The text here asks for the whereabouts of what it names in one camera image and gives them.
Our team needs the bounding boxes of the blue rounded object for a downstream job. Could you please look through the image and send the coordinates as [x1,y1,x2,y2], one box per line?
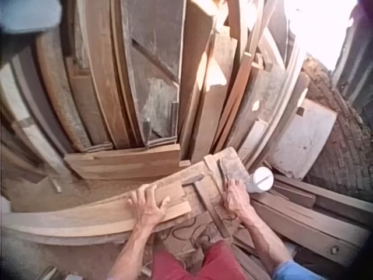
[0,0,62,33]

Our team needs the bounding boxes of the heap of leaning wooden planks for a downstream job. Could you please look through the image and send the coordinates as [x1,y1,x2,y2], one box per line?
[0,0,311,173]

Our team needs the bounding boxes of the person's left hand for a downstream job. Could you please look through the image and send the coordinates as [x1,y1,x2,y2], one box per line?
[127,183,171,226]

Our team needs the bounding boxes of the person's right hand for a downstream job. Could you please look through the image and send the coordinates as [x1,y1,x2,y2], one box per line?
[222,178,255,219]

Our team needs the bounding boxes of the white cylindrical container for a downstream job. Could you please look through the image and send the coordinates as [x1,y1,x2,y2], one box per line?
[245,166,275,194]

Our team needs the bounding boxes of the short thick wooden board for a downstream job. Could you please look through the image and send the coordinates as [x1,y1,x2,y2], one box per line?
[63,142,182,181]

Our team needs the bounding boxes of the grey flat sheet panel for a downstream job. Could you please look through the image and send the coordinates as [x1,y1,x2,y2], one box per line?
[269,98,338,180]

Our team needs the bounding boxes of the small wooden strip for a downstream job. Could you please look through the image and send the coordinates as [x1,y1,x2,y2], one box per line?
[181,173,206,187]

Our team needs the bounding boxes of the small pale wooden peg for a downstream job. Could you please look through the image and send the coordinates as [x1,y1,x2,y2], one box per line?
[50,176,63,194]

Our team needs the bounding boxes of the person's legs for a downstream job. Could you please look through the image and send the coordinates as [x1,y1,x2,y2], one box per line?
[151,239,248,280]

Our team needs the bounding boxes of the heavy wooden beam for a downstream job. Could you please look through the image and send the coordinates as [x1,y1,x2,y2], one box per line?
[250,174,372,268]

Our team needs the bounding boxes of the long light wooden plank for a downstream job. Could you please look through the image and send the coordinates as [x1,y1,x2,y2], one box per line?
[0,181,192,237]

